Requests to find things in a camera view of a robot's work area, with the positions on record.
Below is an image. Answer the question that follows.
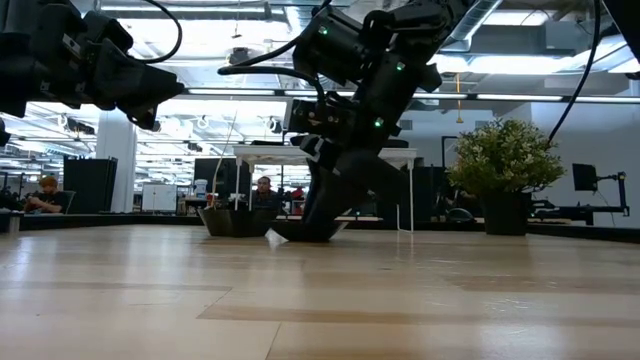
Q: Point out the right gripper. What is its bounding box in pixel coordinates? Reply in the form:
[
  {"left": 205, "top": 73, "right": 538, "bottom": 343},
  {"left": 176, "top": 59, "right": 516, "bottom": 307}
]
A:
[{"left": 298, "top": 49, "right": 444, "bottom": 227}]

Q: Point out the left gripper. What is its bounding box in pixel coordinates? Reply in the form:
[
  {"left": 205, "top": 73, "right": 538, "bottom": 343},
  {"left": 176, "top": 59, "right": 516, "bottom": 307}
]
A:
[{"left": 27, "top": 9, "right": 186, "bottom": 132}]

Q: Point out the white lattice shelf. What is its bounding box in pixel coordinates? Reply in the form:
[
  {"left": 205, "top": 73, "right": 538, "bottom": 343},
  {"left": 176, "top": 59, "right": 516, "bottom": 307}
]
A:
[{"left": 232, "top": 143, "right": 419, "bottom": 234}]

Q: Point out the person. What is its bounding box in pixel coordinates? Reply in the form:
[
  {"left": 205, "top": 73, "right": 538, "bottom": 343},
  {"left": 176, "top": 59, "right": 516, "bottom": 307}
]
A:
[
  {"left": 23, "top": 174, "right": 70, "bottom": 215},
  {"left": 251, "top": 175, "right": 283, "bottom": 211}
]

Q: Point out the black office partition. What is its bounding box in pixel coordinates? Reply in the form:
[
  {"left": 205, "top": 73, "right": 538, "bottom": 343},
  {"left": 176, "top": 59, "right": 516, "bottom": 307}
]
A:
[{"left": 62, "top": 156, "right": 119, "bottom": 215}]

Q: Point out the white cabinet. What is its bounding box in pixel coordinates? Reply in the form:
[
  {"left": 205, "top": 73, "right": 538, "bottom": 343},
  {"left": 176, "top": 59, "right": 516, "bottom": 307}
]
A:
[{"left": 141, "top": 182, "right": 178, "bottom": 214}]

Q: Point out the black ceiling-mounted device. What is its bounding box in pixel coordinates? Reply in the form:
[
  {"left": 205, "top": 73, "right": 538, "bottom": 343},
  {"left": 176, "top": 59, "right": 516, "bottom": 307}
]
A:
[{"left": 227, "top": 46, "right": 254, "bottom": 66}]

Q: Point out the green artificial potted plant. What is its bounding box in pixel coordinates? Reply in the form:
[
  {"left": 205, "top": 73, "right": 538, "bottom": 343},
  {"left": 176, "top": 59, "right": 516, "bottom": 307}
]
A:
[{"left": 446, "top": 118, "right": 567, "bottom": 237}]

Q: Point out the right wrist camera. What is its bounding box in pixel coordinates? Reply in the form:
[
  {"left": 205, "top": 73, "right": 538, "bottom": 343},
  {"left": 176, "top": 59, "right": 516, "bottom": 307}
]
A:
[{"left": 283, "top": 98, "right": 352, "bottom": 136}]

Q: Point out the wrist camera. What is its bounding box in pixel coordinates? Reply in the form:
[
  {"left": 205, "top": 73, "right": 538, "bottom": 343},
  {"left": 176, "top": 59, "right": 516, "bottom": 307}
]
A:
[
  {"left": 82, "top": 10, "right": 135, "bottom": 54},
  {"left": 283, "top": 98, "right": 352, "bottom": 136}
]

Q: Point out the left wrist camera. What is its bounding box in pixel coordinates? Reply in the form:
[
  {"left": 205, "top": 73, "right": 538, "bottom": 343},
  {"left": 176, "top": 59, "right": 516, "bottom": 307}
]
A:
[{"left": 82, "top": 10, "right": 135, "bottom": 54}]

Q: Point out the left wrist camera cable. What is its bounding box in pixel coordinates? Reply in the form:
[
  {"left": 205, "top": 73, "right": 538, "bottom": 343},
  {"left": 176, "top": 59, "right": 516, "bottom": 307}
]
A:
[{"left": 134, "top": 0, "right": 184, "bottom": 65}]

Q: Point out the yellow hanging cord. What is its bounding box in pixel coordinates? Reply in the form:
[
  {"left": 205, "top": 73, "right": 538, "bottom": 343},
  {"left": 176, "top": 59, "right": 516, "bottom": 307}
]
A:
[{"left": 453, "top": 73, "right": 464, "bottom": 125}]

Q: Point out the right arm power cable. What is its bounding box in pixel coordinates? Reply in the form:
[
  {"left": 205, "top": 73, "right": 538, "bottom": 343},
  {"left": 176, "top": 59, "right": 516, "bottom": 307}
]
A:
[{"left": 547, "top": 0, "right": 602, "bottom": 145}]

